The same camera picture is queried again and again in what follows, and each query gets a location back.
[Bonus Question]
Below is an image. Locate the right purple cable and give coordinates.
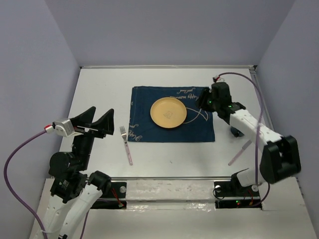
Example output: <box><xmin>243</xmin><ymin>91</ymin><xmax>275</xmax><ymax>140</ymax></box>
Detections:
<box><xmin>219</xmin><ymin>72</ymin><xmax>271</xmax><ymax>206</ymax></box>

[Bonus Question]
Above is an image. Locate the pink handled fork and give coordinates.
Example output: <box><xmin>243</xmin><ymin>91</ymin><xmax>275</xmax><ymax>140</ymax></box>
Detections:
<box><xmin>120</xmin><ymin>126</ymin><xmax>133</xmax><ymax>166</ymax></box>

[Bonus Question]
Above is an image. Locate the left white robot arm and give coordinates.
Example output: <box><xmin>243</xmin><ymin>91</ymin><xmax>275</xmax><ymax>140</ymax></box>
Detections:
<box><xmin>34</xmin><ymin>107</ymin><xmax>114</xmax><ymax>239</ymax></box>

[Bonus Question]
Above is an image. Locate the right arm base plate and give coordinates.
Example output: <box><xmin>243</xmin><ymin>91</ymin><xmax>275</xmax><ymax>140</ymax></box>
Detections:
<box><xmin>212</xmin><ymin>172</ymin><xmax>262</xmax><ymax>209</ymax></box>

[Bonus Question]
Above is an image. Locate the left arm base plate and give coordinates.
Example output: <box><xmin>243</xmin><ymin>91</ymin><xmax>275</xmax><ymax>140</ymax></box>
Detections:
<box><xmin>91</xmin><ymin>181</ymin><xmax>127</xmax><ymax>210</ymax></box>

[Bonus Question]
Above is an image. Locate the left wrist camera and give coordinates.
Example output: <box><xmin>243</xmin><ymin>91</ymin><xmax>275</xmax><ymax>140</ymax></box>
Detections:
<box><xmin>44</xmin><ymin>119</ymin><xmax>82</xmax><ymax>137</ymax></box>

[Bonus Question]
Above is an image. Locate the purple cable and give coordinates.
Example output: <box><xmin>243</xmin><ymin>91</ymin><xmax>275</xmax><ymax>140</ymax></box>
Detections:
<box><xmin>219</xmin><ymin>72</ymin><xmax>271</xmax><ymax>206</ymax></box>
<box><xmin>2</xmin><ymin>129</ymin><xmax>88</xmax><ymax>239</ymax></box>

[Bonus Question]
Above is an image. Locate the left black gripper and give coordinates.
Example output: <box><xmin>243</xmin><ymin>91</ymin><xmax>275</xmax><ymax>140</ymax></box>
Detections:
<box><xmin>72</xmin><ymin>105</ymin><xmax>116</xmax><ymax>168</ymax></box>

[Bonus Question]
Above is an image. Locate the pink handled knife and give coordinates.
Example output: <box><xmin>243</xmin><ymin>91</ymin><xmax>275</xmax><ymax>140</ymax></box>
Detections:
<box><xmin>228</xmin><ymin>140</ymin><xmax>252</xmax><ymax>166</ymax></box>

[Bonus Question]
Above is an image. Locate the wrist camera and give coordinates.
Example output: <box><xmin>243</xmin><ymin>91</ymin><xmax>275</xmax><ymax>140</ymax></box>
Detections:
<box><xmin>44</xmin><ymin>119</ymin><xmax>82</xmax><ymax>137</ymax></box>
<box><xmin>212</xmin><ymin>75</ymin><xmax>225</xmax><ymax>84</ymax></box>

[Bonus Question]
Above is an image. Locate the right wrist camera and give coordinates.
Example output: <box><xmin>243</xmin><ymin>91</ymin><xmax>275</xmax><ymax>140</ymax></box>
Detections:
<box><xmin>212</xmin><ymin>75</ymin><xmax>225</xmax><ymax>84</ymax></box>

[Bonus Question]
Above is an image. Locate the yellow plate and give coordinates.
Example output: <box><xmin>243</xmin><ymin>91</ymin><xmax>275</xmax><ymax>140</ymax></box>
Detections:
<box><xmin>150</xmin><ymin>97</ymin><xmax>187</xmax><ymax>128</ymax></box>

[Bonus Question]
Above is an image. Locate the blue fish placemat cloth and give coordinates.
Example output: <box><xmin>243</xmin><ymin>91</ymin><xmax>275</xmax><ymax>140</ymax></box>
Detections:
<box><xmin>128</xmin><ymin>86</ymin><xmax>215</xmax><ymax>142</ymax></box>

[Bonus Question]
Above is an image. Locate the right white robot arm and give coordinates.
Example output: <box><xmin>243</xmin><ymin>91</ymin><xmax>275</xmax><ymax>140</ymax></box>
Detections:
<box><xmin>196</xmin><ymin>82</ymin><xmax>301</xmax><ymax>195</ymax></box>

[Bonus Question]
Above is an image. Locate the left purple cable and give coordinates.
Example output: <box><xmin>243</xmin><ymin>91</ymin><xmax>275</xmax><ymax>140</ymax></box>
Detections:
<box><xmin>2</xmin><ymin>129</ymin><xmax>88</xmax><ymax>239</ymax></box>

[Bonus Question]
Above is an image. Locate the dark blue cup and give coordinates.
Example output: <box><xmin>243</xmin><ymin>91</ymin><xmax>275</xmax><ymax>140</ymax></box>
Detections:
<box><xmin>230</xmin><ymin>127</ymin><xmax>244</xmax><ymax>138</ymax></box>

